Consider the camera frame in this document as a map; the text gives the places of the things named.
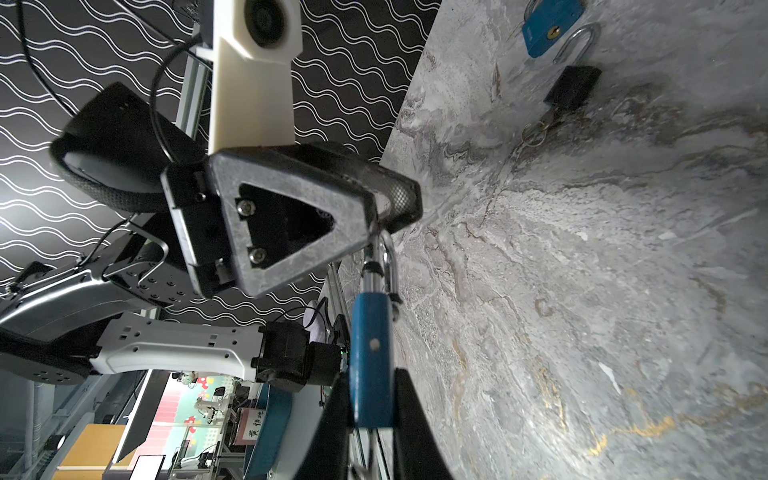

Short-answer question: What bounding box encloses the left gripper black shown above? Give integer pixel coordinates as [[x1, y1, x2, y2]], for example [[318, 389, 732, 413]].
[[50, 83, 377, 298]]

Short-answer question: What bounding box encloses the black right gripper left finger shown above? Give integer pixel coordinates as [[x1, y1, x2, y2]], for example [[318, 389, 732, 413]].
[[294, 372, 353, 480]]

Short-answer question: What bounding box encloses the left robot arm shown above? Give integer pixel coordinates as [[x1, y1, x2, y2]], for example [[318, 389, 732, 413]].
[[1, 83, 423, 391]]

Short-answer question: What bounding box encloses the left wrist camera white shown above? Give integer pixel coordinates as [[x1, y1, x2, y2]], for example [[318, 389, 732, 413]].
[[208, 1, 303, 153]]

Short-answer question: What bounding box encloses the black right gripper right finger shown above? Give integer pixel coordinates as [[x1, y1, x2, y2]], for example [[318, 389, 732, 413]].
[[393, 368, 453, 480]]

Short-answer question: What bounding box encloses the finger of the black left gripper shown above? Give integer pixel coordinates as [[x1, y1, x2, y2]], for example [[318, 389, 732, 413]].
[[311, 142, 423, 234]]

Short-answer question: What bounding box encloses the blue padlock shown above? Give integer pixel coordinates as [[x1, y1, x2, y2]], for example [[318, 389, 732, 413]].
[[522, 0, 586, 58], [350, 230, 402, 429]]

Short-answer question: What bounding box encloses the aluminium frame post left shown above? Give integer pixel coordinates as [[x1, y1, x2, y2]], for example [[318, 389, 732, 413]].
[[175, 58, 211, 139]]

